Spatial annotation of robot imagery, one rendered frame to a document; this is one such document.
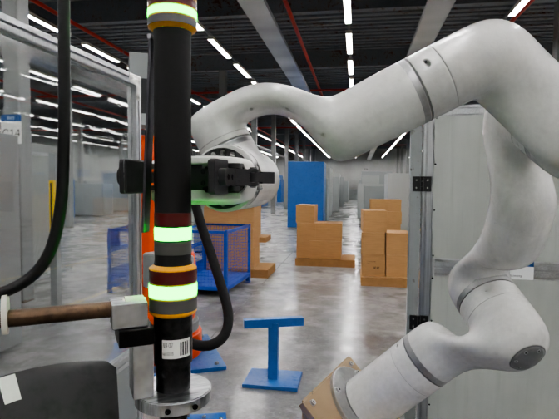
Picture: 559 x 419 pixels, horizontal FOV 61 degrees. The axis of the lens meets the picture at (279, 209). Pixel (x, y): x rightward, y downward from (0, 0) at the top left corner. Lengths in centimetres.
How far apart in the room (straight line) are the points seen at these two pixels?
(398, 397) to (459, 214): 131
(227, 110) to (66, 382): 38
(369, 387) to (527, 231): 46
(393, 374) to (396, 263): 700
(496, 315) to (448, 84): 46
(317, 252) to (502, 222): 893
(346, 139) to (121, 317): 35
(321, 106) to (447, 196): 163
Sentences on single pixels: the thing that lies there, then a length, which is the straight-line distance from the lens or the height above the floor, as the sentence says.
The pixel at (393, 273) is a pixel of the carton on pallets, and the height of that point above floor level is 20.
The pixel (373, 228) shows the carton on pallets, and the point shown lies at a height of 94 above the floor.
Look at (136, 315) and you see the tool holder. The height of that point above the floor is 153.
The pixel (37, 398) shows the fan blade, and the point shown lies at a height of 141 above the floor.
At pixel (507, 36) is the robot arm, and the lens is 68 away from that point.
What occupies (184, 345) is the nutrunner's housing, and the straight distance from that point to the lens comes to 45.
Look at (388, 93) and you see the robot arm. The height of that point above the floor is 176.
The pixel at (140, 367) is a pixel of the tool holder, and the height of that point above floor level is 148.
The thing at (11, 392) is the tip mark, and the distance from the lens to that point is 62.
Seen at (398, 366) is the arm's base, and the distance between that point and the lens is 104.
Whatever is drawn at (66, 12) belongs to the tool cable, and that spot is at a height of 178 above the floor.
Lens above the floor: 164
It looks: 3 degrees down
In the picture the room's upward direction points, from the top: straight up
